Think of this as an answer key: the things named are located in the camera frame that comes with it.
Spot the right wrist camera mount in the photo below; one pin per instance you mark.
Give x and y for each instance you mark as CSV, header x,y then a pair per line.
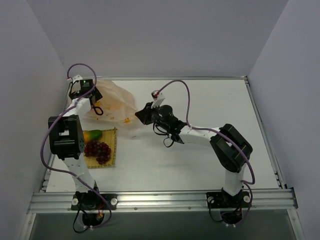
x,y
158,98

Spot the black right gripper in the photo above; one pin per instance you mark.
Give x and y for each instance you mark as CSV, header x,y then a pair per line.
x,y
147,115

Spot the front aluminium mounting rail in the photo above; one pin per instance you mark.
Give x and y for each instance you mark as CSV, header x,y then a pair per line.
x,y
161,201

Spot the dark red fake grapes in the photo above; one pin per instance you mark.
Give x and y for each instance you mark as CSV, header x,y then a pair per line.
x,y
100,151

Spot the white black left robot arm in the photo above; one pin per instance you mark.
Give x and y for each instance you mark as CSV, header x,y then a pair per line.
x,y
66,137

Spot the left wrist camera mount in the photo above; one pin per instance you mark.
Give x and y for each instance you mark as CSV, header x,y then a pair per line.
x,y
75,78

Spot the yellow woven placemat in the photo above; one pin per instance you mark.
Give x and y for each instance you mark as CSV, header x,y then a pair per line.
x,y
110,138

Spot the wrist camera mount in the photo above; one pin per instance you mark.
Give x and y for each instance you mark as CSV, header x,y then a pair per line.
x,y
158,98
75,78

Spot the green fake fruit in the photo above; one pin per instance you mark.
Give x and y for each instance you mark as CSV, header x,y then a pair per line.
x,y
92,135

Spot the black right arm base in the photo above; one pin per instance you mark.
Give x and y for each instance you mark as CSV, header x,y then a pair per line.
x,y
230,207

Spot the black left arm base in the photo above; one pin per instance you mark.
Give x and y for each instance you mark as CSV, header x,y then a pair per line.
x,y
92,211

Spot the banana print plastic bag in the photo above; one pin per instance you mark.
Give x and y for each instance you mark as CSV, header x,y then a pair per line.
x,y
117,105

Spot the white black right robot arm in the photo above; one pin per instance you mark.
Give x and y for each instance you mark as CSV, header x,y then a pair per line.
x,y
231,148

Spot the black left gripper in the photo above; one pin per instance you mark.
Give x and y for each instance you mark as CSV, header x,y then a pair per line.
x,y
95,95

